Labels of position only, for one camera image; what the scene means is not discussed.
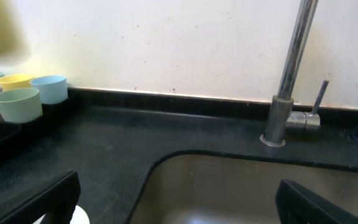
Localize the light green cup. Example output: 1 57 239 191
0 87 44 124

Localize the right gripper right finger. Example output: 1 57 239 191
275 179 358 224

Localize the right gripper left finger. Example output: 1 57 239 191
0 169 82 224

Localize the steel tap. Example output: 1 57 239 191
259 0 330 148

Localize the steel sink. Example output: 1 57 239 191
125 149 358 224

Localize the blue cup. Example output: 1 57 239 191
29 75 69 105

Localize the black tray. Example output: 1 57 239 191
0 88 81 171

